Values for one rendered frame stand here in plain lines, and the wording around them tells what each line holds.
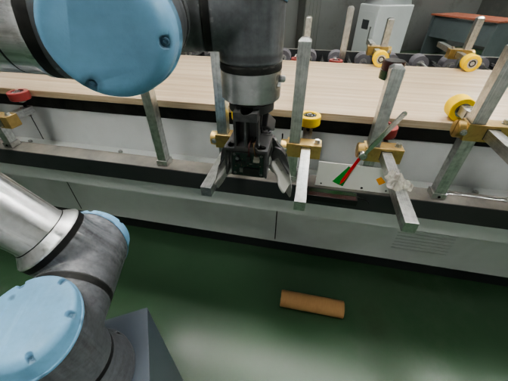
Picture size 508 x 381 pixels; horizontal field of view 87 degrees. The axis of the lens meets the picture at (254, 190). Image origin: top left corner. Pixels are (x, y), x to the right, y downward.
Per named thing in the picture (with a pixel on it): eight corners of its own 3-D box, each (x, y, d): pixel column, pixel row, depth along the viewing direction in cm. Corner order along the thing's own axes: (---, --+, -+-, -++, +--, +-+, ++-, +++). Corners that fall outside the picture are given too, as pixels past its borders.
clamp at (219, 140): (246, 151, 93) (246, 138, 90) (210, 147, 95) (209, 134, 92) (250, 143, 98) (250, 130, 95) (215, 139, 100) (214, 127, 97)
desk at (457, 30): (441, 51, 604) (457, 12, 558) (503, 66, 503) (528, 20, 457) (417, 53, 586) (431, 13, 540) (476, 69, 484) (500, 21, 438)
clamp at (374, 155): (399, 165, 85) (404, 150, 82) (355, 160, 87) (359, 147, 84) (395, 156, 89) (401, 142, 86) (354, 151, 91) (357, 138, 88)
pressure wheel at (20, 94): (20, 114, 123) (6, 88, 116) (41, 110, 126) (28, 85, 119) (19, 120, 117) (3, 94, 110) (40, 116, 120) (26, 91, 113)
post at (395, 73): (360, 205, 99) (407, 66, 69) (351, 203, 99) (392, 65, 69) (359, 199, 101) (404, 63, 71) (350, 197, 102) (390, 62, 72)
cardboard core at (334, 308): (345, 313, 122) (280, 301, 127) (341, 321, 127) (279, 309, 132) (344, 297, 128) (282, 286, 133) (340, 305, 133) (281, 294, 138)
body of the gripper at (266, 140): (224, 177, 46) (218, 109, 38) (236, 152, 53) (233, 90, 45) (267, 182, 45) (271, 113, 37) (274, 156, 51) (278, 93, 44)
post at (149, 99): (167, 166, 106) (136, 38, 78) (156, 165, 107) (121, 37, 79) (172, 160, 109) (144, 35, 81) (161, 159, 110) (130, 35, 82)
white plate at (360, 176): (391, 194, 92) (401, 170, 86) (314, 185, 96) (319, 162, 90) (390, 193, 93) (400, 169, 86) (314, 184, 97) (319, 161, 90)
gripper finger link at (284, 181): (286, 212, 50) (258, 176, 47) (289, 193, 55) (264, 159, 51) (301, 206, 49) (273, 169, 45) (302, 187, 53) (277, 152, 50)
